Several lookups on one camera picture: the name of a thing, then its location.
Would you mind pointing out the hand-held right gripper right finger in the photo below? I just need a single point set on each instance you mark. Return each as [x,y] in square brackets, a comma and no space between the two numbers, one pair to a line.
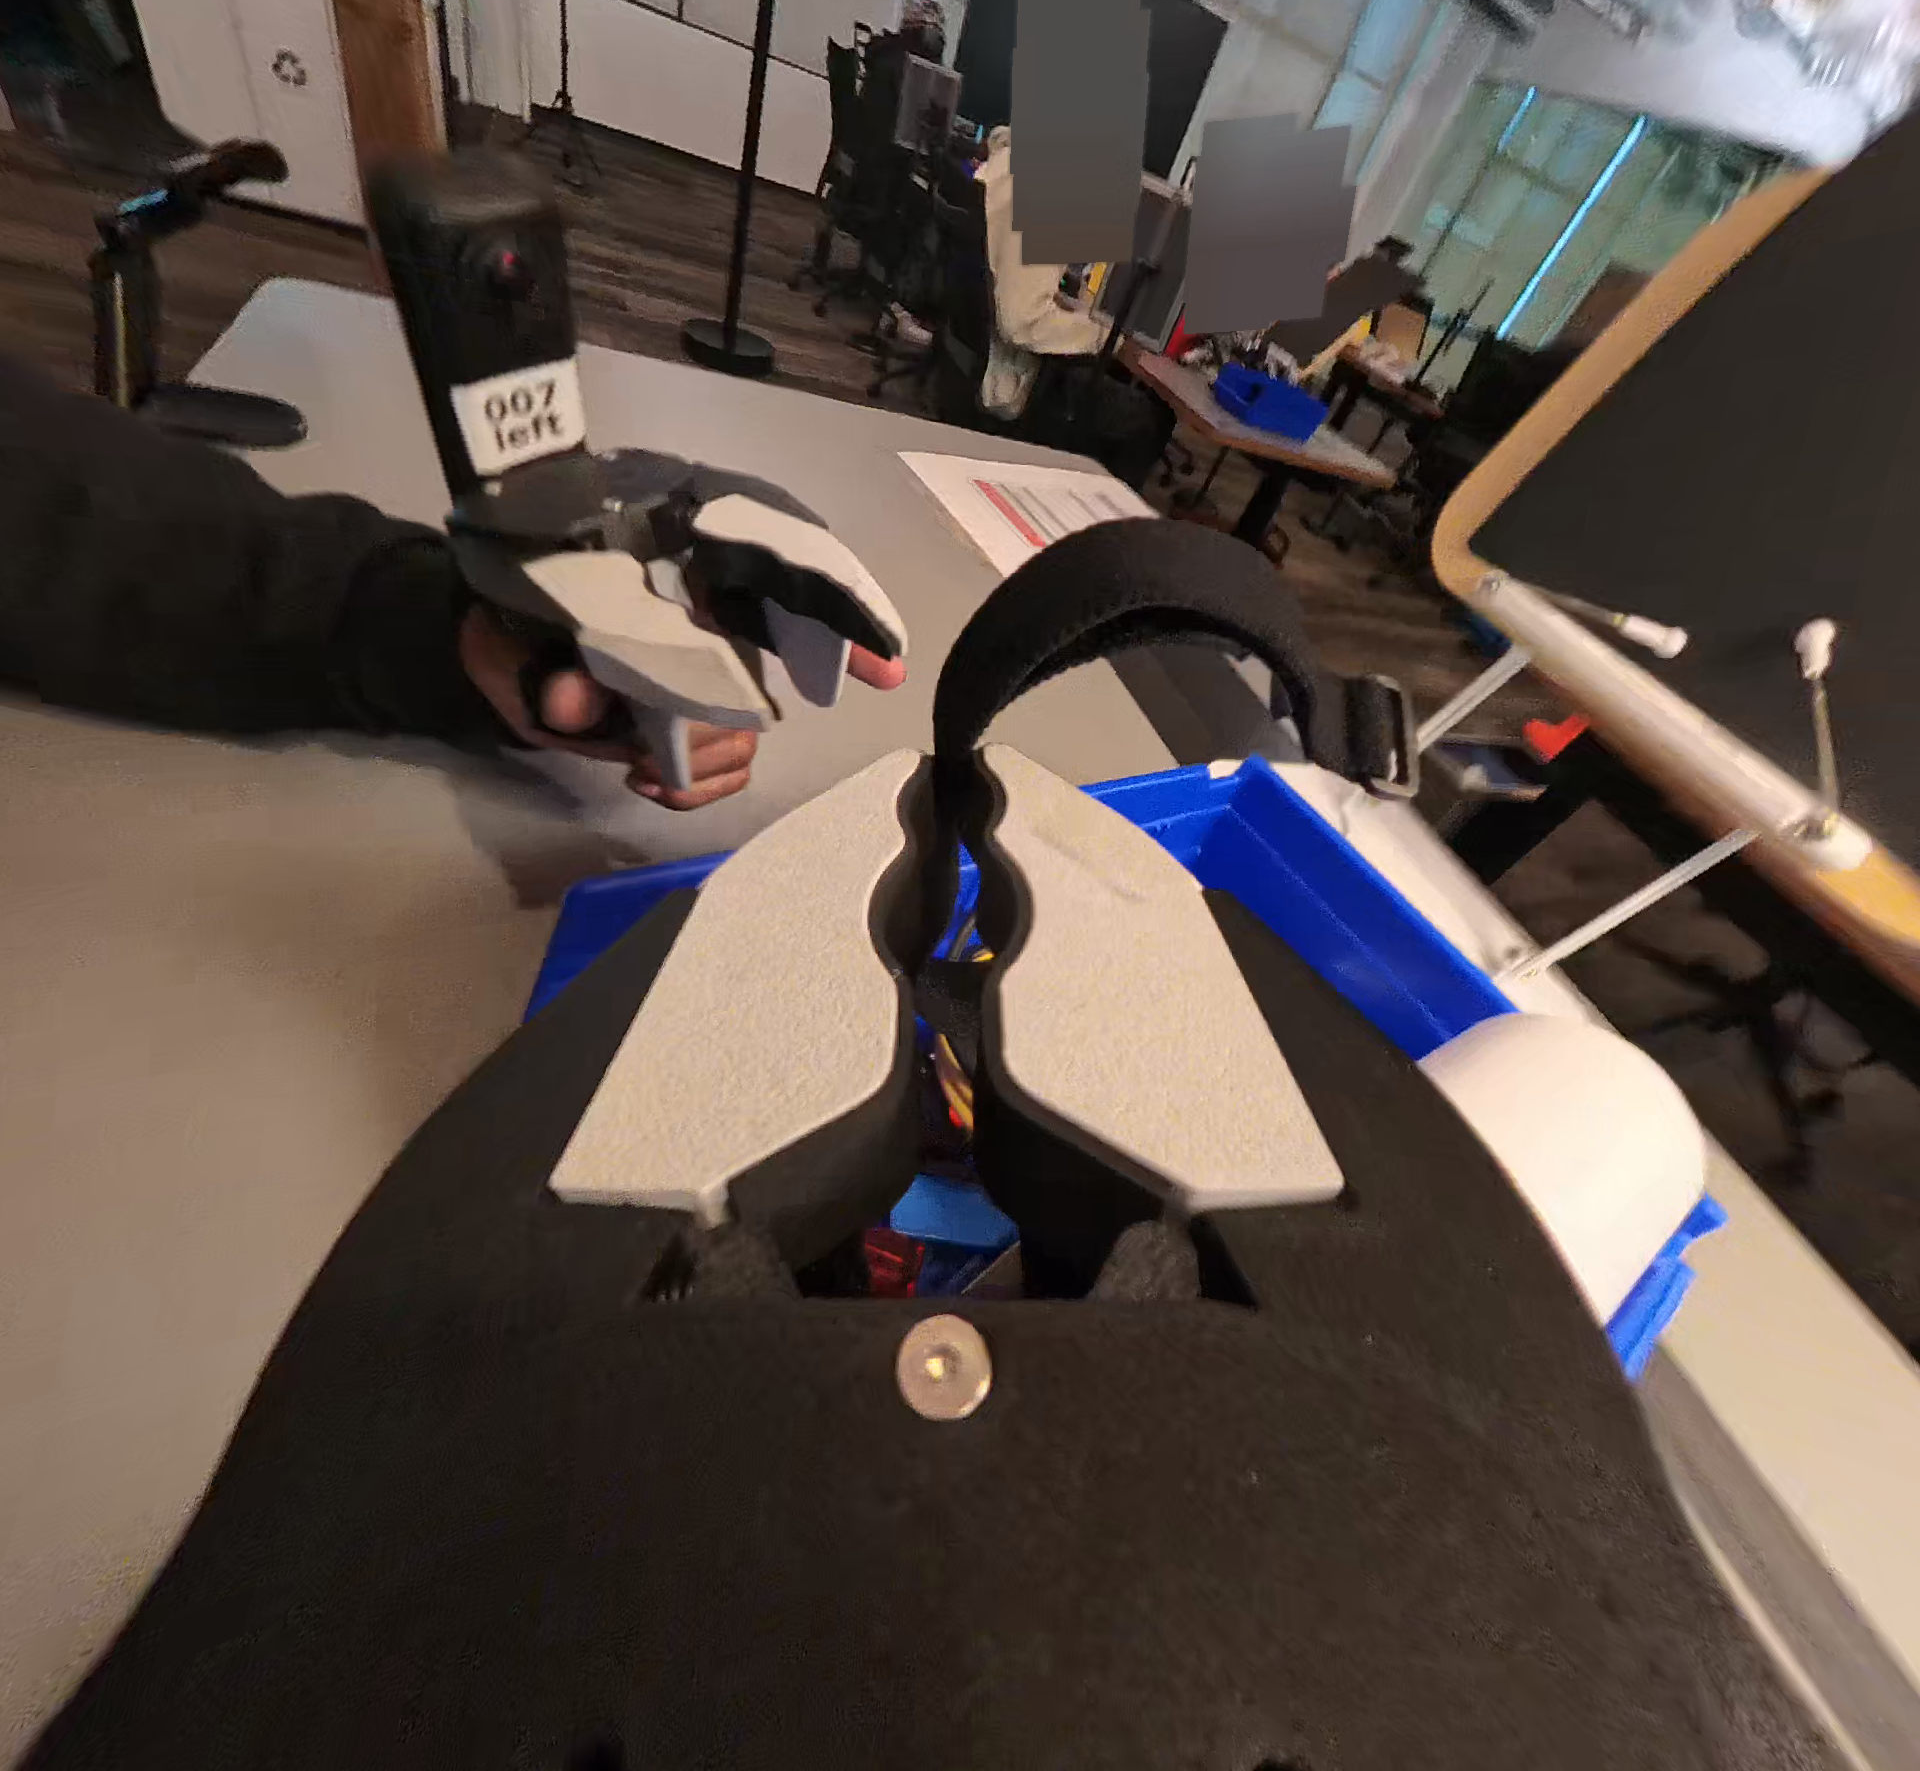
[1172,1033]

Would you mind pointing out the black stand pole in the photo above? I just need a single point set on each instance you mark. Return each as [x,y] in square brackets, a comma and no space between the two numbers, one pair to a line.
[755,77]

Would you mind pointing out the black tripod light stand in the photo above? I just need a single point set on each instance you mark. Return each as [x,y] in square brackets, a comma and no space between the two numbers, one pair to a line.
[562,1]

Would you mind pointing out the blue plastic bin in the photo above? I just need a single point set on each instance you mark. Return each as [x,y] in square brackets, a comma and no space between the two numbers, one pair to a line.
[1270,404]
[1350,931]

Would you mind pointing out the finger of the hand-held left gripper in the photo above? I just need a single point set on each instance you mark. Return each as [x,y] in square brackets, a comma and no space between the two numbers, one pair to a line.
[648,639]
[809,554]

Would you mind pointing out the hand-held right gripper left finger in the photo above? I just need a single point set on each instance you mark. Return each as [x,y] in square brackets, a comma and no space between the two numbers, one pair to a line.
[720,1033]

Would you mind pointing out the white recycling bin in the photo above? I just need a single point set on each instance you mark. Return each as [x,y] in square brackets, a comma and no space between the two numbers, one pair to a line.
[172,16]
[285,77]

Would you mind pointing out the white bottle with black cap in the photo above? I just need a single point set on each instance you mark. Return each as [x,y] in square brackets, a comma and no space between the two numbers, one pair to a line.
[1574,1144]

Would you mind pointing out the wooden post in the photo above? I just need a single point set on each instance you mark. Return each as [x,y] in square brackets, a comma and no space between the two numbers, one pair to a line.
[377,1]

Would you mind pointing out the wooden work table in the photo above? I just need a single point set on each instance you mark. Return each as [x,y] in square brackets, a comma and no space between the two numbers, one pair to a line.
[1276,459]

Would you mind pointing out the black desktop stand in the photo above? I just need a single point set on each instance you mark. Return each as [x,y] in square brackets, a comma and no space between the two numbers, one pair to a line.
[135,300]

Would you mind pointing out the black office chair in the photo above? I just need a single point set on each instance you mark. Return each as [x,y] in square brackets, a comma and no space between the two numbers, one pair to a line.
[857,152]

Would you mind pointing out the black flag board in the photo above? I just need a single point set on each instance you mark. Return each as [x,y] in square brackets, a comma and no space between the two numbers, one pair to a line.
[991,16]

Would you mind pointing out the printed paper sheet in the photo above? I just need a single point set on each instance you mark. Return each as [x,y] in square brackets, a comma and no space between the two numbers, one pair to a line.
[1033,508]

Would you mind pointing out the person's left hand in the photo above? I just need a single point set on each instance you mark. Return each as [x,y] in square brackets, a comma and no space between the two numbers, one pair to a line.
[562,708]

